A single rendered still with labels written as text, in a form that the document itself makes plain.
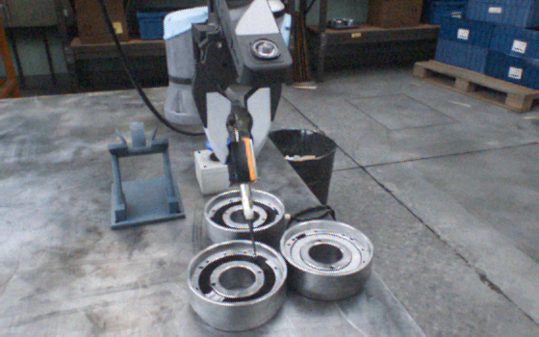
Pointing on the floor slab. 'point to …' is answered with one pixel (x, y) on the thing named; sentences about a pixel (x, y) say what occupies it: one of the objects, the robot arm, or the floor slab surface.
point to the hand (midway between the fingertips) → (239, 154)
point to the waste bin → (307, 145)
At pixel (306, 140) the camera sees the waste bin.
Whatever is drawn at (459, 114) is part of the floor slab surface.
